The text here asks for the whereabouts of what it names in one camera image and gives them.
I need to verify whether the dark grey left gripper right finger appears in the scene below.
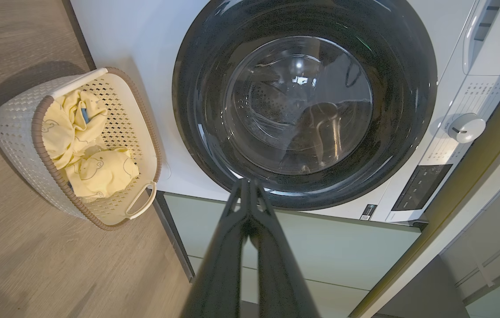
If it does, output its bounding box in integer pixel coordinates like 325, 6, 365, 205
250, 179, 321, 318

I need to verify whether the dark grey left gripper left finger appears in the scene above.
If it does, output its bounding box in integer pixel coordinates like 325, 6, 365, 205
179, 178, 251, 318

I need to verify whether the pale yellow printed garment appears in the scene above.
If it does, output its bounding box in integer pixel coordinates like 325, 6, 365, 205
65, 148, 140, 204
42, 90, 108, 170

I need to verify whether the washing machine glass door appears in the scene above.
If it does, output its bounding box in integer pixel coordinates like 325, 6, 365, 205
172, 0, 437, 211

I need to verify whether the wide pale green cabinet door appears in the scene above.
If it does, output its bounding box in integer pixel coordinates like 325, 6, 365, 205
164, 193, 420, 292

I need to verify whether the dark washing machine control panel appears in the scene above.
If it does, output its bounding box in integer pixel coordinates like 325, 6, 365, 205
391, 164, 453, 212

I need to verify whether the white front-load washing machine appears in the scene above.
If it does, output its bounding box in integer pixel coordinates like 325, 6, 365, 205
70, 0, 500, 223

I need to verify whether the white control knob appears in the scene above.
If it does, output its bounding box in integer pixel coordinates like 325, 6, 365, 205
448, 113, 486, 144

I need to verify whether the dark cabinet plinth strip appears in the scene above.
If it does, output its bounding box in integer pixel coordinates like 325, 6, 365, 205
153, 194, 196, 283

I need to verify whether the olive countertop edge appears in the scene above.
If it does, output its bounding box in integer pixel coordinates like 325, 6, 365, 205
351, 53, 500, 318

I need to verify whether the white perforated laundry basket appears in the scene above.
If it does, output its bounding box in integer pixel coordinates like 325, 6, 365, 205
0, 67, 162, 231

